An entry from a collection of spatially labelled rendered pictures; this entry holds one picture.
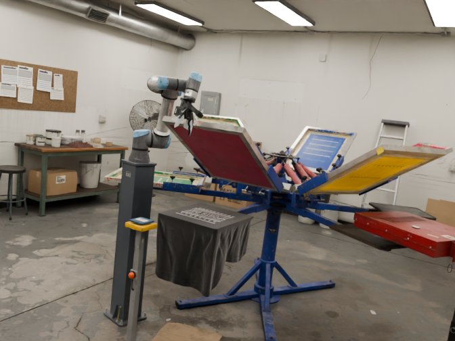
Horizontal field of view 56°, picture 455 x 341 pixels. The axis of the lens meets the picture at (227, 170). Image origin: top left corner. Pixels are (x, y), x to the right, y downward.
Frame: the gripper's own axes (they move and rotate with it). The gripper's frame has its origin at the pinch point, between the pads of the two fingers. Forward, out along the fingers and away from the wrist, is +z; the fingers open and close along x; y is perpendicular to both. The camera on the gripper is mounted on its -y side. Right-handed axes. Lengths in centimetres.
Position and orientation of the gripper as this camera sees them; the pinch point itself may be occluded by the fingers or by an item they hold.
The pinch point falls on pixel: (183, 132)
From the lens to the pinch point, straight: 243.5
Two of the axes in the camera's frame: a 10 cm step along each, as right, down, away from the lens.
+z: -2.6, 9.6, -1.1
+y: -8.5, -1.7, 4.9
